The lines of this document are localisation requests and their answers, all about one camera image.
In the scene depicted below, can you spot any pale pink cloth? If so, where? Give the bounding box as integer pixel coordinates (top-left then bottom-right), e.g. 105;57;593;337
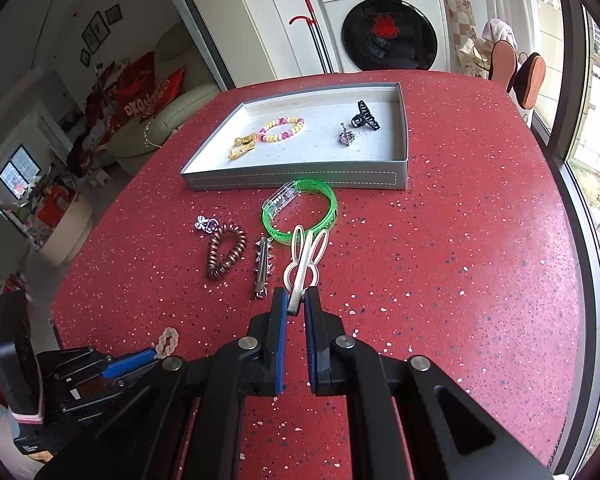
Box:
481;18;515;46

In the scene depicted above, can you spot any silver spiked hair clip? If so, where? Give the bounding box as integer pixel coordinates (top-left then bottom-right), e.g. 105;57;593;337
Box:
252;235;274;300

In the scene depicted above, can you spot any black hair claw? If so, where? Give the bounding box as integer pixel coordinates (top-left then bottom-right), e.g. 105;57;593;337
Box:
349;100;382;132

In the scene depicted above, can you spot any red printed blanket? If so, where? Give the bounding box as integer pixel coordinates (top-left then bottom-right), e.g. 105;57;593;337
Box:
82;52;166;126

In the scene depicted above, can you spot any beige braided hair tie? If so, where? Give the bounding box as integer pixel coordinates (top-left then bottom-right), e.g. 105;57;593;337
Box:
152;326;181;358

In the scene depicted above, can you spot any green translucent bracelet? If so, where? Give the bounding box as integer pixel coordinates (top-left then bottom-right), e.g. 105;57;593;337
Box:
261;178;338;247

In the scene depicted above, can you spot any white washing machine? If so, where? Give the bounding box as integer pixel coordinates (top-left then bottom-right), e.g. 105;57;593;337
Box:
312;0;453;73

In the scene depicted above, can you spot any cream sofa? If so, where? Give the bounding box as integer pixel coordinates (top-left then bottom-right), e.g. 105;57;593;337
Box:
107;25;223;176

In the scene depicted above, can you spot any yellow cord bracelet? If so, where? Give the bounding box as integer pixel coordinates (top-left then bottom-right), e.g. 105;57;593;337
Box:
228;132;260;162

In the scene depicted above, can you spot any orange-soled slipper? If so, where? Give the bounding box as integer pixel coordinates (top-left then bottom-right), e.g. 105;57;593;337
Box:
510;52;547;111
489;40;520;93

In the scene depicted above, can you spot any red cushion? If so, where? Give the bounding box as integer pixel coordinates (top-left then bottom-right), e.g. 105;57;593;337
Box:
165;67;187;103

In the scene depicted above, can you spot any large wall picture frame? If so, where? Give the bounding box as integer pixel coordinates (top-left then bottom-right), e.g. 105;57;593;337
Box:
81;11;108;51

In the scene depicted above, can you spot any checkered paper bag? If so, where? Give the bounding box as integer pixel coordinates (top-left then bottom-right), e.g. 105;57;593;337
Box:
442;0;476;41

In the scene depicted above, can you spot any brown spiral hair tie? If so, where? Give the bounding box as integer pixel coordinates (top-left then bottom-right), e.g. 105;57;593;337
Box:
206;223;247;280

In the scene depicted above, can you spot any round white stool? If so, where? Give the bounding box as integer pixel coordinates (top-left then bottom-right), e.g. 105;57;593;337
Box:
35;195;93;266

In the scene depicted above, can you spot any beige shopping bag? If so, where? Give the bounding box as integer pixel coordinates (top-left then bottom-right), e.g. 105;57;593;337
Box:
457;37;493;78

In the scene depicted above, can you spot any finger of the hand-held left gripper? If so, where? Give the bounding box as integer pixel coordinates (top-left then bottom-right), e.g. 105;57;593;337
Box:
52;345;159;381
55;377;138;413

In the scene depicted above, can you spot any colourful bead bracelet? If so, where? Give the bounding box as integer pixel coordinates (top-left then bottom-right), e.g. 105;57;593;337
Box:
258;116;305;143

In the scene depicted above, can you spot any mop with red hook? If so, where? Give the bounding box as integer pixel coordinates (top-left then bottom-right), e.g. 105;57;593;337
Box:
288;0;337;75

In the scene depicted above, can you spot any beige rabbit hair clip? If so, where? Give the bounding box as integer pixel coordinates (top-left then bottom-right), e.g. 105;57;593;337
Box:
282;226;329;317

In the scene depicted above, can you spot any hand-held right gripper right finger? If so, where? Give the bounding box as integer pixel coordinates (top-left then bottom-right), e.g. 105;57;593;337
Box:
302;286;556;480

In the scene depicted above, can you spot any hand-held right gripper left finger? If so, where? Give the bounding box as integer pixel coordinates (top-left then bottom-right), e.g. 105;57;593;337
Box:
35;287;288;480

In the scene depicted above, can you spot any grey shallow tray box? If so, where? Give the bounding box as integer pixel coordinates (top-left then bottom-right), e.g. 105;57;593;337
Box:
180;81;410;192

